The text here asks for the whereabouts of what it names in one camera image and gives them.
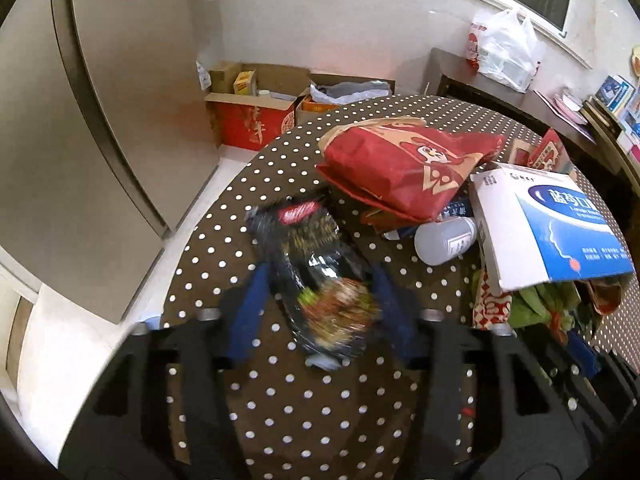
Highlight grey refrigerator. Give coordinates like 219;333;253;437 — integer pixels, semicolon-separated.
0;0;221;326

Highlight red gift box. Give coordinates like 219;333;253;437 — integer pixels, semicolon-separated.
205;91;297;152

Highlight grey plastic bag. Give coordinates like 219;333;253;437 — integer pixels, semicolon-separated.
310;81;391;107

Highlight orange printed cardboard box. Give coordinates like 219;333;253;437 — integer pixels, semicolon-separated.
295;74;396;126

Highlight white and blue carton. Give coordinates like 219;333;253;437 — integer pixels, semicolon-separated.
469;162;636;297

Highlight brown cardboard box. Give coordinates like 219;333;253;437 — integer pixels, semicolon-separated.
209;61;312;102

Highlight dark blue packet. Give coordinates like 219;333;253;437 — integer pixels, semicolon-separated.
440;197;474;221

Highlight pink papers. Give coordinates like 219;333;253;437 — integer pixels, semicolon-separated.
549;90;592;127

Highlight black snack packet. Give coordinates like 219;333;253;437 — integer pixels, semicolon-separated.
245;195;386;372

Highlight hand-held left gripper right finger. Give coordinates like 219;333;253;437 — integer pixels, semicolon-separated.
369;264;592;480

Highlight dark wooden cabinet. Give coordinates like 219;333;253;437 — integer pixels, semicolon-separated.
425;47;640;202

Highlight white plastic shopping bag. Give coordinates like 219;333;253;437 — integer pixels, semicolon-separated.
467;8;546;94

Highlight red white patterned packet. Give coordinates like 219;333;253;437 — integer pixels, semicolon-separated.
472;270;514;332

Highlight red patterned carton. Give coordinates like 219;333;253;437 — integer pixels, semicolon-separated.
529;129;577;174

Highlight stack of books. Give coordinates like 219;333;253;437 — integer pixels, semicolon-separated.
594;74;640;162

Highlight green cloth bag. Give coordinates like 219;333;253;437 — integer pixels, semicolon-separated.
510;282;582;332

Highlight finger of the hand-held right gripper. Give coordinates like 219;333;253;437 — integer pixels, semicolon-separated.
562;330;637;411

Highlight red paper bag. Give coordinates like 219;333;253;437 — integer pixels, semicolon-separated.
316;116;506;224

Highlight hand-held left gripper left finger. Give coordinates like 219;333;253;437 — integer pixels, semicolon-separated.
60;264;281;480

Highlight white plastic bottle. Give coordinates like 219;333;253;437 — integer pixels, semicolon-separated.
414;216;479;266

